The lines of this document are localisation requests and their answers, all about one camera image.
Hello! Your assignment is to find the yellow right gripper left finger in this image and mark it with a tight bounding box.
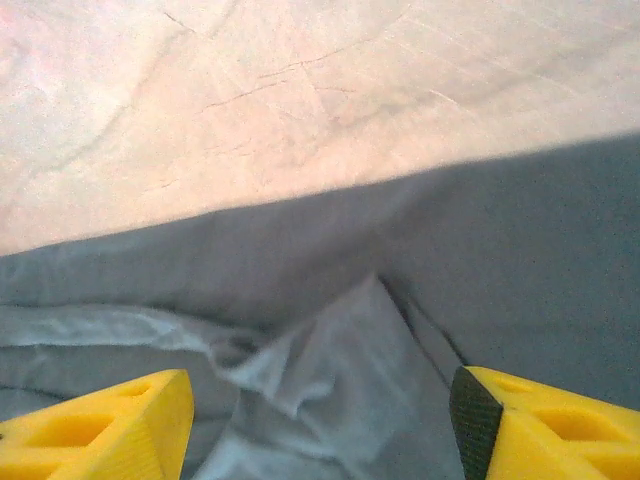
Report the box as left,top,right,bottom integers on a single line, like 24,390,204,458
0,368,196,480

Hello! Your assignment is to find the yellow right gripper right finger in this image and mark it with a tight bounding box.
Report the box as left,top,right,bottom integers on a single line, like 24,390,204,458
448,364,640,480

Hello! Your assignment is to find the grey t-shirt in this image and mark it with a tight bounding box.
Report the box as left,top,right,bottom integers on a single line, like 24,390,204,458
0,130,640,480

